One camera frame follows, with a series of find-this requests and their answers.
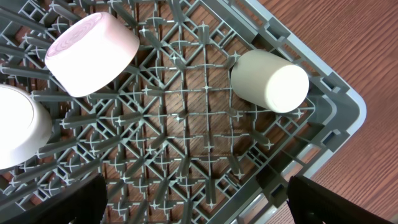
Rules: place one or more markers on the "white paper cup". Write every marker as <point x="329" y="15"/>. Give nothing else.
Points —
<point x="269" y="81"/>

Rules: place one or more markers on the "pink shallow bowl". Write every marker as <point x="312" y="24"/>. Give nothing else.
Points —
<point x="91" y="53"/>

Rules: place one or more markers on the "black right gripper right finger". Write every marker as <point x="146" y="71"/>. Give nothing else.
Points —
<point x="311" y="203"/>

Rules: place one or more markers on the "grey dishwasher rack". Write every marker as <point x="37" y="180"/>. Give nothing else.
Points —
<point x="173" y="141"/>

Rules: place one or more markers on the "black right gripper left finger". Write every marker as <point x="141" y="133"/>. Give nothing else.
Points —
<point x="82" y="202"/>

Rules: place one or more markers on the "white small bowl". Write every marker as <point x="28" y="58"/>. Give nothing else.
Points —
<point x="26" y="126"/>

